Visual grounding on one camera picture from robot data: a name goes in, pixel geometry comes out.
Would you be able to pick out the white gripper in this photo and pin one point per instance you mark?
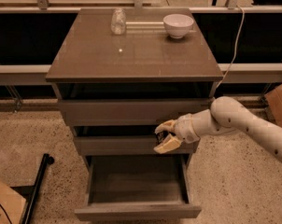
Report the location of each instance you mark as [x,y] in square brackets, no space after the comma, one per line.
[185,128]

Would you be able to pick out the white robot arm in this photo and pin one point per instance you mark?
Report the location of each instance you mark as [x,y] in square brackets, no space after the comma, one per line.
[224,116]

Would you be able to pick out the top grey drawer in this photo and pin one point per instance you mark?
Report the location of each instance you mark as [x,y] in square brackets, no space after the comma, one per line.
[128,112]

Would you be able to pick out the open bottom grey drawer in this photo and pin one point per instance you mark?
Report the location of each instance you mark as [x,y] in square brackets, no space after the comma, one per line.
[137,187]

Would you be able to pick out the grey drawer cabinet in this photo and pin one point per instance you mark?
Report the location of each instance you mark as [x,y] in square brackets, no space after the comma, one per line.
[145,63]

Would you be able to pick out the middle grey drawer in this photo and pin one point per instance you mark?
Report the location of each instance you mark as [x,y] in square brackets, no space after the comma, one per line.
[116,145]

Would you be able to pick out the white ceramic bowl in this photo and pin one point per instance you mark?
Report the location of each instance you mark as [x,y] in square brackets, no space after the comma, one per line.
[177,25]

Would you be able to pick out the cardboard box right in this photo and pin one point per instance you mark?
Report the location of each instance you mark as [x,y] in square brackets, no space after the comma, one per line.
[274,99]

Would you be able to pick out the cardboard box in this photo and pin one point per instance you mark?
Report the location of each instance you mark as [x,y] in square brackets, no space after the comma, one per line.
[11,205]
[274,99]

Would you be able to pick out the clear glass jar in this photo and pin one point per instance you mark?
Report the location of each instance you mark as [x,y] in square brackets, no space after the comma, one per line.
[118,22]

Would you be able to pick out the black metal stand leg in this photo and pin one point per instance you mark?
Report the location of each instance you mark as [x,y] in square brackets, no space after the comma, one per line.
[30,193]

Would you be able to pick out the cardboard box lower left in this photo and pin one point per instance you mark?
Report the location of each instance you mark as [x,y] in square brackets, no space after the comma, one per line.
[11,205]

